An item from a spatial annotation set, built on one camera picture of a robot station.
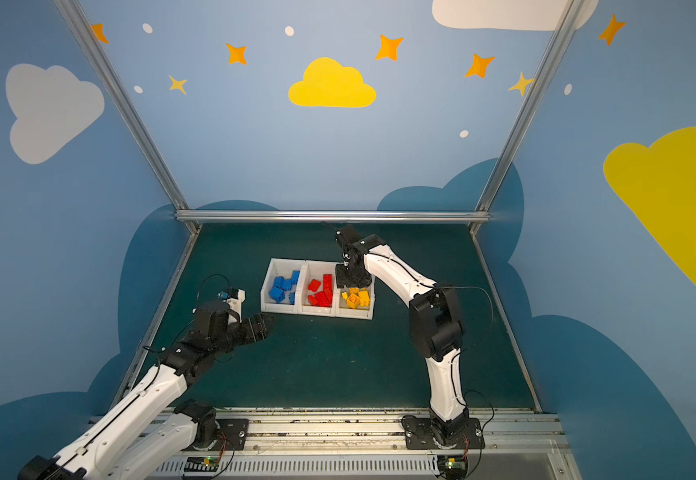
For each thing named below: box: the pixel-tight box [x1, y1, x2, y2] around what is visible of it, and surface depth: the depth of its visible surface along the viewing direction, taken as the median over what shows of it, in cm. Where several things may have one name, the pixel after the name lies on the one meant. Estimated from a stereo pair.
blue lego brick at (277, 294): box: [268, 286, 286, 304], surface depth 100 cm
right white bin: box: [334, 275, 376, 320], surface depth 98 cm
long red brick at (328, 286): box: [323, 274, 333, 300], surface depth 103 cm
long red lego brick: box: [314, 291, 333, 308], surface depth 100 cm
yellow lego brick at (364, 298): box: [358, 290, 370, 307], surface depth 100 cm
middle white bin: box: [296, 260, 337, 317], surface depth 101 cm
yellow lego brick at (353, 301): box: [346, 293, 360, 309], surface depth 98 cm
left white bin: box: [260, 258, 307, 315], surface depth 100 cm
